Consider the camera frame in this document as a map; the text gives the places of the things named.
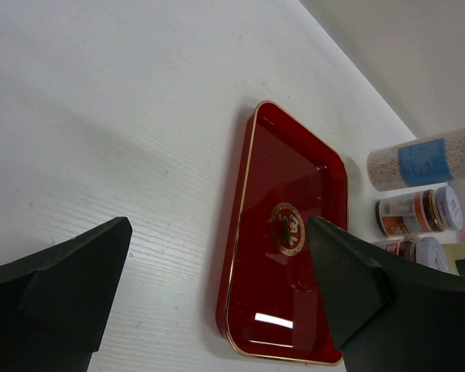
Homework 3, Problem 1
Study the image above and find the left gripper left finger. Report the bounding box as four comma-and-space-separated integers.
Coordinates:
0, 217, 132, 371

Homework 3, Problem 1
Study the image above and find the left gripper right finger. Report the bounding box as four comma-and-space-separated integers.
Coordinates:
307, 217, 465, 371

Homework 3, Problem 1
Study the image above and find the tall blue label spice bottle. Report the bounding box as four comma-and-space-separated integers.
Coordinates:
367, 128, 465, 191

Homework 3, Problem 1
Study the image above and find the small jar red label lid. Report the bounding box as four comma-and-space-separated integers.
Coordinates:
375, 185, 463, 236

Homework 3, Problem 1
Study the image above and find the cream yellow cap bottle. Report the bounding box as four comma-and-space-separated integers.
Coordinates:
442, 243, 465, 277

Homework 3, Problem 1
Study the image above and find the red rectangular tray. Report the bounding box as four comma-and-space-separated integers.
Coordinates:
215, 101, 348, 366

